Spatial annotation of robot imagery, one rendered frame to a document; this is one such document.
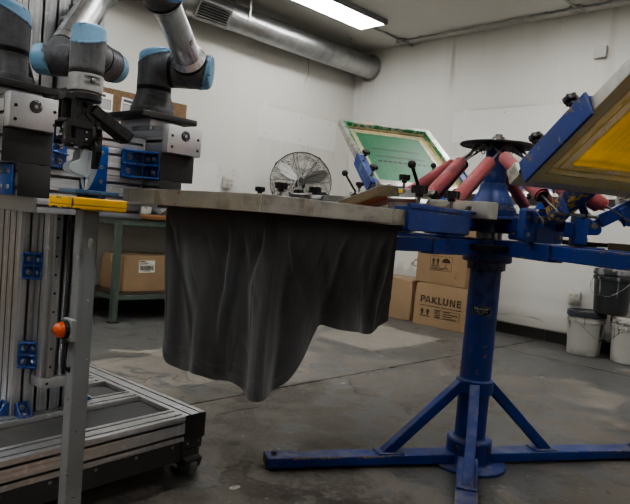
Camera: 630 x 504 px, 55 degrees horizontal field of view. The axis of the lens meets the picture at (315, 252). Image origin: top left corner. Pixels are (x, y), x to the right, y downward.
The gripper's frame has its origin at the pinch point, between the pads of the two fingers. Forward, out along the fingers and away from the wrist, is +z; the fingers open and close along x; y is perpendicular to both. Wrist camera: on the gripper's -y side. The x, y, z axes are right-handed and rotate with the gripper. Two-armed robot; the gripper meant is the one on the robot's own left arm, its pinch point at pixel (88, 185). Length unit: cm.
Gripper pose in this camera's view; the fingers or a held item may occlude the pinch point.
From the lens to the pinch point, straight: 148.6
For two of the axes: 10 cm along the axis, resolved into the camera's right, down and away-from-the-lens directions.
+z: -0.8, 10.0, 0.5
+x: 7.0, 1.0, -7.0
